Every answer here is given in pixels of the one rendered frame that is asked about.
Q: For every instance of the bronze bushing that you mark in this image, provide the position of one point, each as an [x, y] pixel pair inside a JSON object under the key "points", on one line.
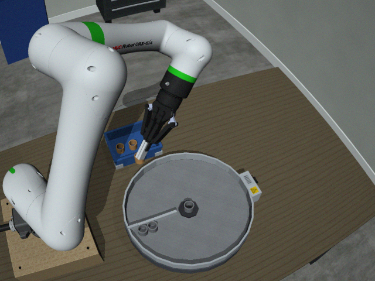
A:
{"points": [[120, 145], [133, 142], [138, 161]]}

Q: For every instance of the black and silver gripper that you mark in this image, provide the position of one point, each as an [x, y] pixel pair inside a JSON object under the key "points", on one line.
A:
{"points": [[153, 123]]}

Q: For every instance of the blue square tray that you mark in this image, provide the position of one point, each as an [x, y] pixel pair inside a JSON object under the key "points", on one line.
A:
{"points": [[123, 135]]}

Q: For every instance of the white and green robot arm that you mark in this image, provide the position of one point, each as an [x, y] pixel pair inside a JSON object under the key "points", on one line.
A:
{"points": [[86, 59]]}

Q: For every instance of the grey metal bushing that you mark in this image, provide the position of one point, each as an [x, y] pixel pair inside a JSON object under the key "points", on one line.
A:
{"points": [[152, 223], [142, 233], [188, 210]]}

